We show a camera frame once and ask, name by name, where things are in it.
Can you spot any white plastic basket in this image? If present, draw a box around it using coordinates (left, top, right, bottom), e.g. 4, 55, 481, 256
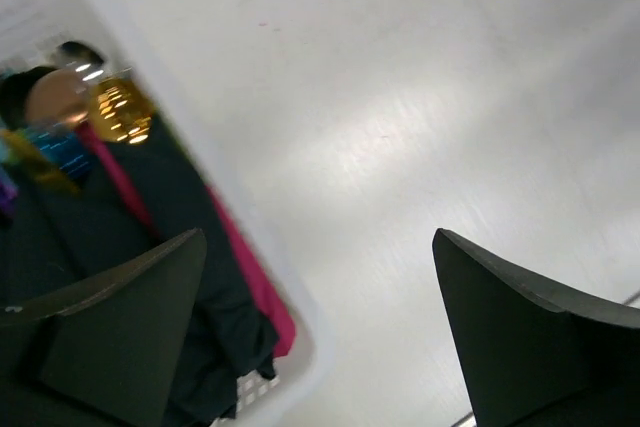
1, 0, 335, 426

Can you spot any dark navy paper napkin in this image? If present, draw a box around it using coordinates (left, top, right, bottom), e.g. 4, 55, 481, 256
74, 116, 279, 426

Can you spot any pink rolled napkin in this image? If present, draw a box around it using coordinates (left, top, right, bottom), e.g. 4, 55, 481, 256
76, 123, 296, 358

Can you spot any purple fork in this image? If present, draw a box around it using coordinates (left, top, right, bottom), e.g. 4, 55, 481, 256
0, 169, 19, 223

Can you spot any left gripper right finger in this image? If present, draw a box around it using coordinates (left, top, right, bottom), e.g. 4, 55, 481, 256
432, 229, 639, 426

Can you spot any blue fork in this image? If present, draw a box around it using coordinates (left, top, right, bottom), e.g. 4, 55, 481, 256
26, 129, 95, 183

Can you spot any gold spoon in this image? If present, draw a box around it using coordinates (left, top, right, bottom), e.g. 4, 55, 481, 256
88, 77, 154, 145

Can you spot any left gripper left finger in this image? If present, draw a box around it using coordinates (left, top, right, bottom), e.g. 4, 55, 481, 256
1, 245, 183, 426

